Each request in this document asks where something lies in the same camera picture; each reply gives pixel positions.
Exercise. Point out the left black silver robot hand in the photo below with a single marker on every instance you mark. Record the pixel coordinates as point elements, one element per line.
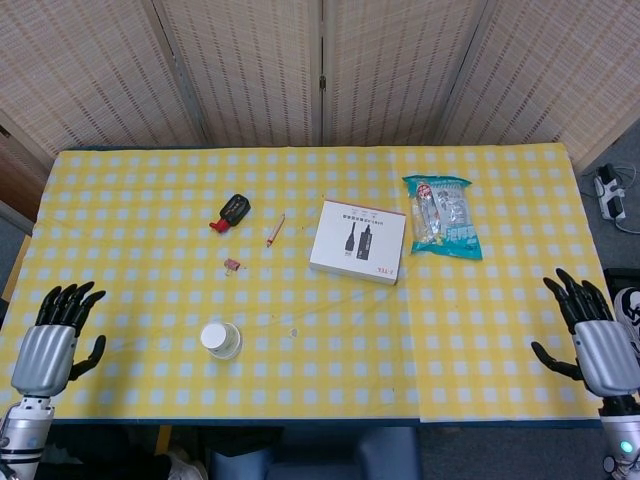
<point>42,357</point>

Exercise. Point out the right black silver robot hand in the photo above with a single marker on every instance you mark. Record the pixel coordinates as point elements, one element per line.
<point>602,352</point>

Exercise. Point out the white paper cup flower print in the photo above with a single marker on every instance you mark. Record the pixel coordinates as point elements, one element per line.
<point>215,336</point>
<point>235,354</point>

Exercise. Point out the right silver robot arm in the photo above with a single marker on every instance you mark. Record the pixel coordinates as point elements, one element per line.
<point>622,440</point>

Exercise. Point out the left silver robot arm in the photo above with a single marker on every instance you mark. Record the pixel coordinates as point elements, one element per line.
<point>22,435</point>

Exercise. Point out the white power strip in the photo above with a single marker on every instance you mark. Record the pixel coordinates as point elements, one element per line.
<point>610,192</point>

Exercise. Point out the teal snack bag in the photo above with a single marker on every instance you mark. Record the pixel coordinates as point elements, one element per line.
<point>442,217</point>

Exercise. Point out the small pink eraser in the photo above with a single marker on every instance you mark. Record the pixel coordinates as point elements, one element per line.
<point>232,264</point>

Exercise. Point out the black red handheld device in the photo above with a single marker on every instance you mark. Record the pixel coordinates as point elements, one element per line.
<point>232,210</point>

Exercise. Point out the yellow white checkered tablecloth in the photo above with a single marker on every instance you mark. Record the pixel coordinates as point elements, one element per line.
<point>350,340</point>

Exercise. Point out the short wooden pencil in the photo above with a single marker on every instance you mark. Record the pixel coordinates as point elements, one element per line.
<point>276,230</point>

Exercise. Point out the woven folding screen panel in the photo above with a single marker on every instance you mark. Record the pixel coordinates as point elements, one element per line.
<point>395,65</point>
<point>90,70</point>
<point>550,70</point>
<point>245,65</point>

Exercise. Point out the metal screen hinge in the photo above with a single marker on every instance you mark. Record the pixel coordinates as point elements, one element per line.
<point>322,82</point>

